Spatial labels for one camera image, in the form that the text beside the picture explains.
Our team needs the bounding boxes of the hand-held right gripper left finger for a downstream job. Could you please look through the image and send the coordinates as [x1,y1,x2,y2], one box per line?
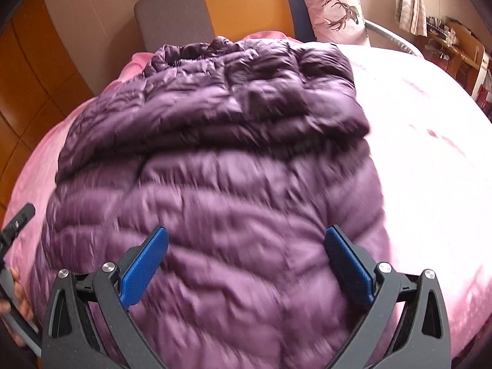
[42,225,172,369]

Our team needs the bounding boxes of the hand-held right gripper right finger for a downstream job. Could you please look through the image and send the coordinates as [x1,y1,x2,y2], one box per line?
[323,225,452,369]

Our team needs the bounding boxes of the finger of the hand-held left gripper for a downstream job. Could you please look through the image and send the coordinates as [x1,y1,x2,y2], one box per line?
[1,204,36,247]

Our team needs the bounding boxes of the purple quilted down jacket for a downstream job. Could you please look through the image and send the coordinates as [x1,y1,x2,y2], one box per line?
[33,36,396,369]

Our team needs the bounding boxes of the person's left hand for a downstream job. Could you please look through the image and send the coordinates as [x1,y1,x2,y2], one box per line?
[0,267,37,348]

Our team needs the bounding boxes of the pink bed cover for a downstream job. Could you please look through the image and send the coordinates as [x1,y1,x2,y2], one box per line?
[0,31,492,369]

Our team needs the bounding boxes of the wooden wardrobe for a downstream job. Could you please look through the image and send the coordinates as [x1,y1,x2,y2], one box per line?
[0,0,97,208]

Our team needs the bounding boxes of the cluttered wooden desk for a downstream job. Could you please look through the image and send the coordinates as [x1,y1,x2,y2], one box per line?
[423,15,488,85]

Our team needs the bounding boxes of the deer print pillow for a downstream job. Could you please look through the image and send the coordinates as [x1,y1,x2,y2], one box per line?
[294,0,371,47]

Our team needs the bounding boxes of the pink patterned curtain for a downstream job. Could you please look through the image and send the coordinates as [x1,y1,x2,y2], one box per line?
[397,0,428,38]

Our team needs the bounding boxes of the grey yellow blue headboard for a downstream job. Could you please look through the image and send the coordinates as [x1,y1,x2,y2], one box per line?
[134,0,319,52]

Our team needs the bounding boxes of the grey bed rail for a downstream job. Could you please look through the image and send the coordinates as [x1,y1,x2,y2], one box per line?
[363,19,425,59]

